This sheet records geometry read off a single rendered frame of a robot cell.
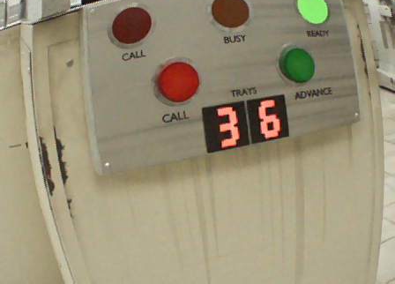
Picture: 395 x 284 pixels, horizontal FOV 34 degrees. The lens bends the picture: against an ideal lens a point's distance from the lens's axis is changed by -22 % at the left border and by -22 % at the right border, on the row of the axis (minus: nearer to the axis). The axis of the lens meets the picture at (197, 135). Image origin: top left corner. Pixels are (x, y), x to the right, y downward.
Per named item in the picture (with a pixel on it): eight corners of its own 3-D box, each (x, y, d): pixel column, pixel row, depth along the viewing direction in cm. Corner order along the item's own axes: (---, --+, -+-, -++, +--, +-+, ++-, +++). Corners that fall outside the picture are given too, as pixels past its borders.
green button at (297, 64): (280, 83, 62) (274, 48, 61) (310, 78, 62) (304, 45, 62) (287, 85, 60) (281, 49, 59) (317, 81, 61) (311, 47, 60)
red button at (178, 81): (156, 103, 59) (152, 64, 58) (196, 95, 60) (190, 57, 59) (161, 106, 58) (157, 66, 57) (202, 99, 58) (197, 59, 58)
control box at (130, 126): (93, 167, 61) (78, 8, 58) (349, 115, 67) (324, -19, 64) (100, 177, 58) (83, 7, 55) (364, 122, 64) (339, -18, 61)
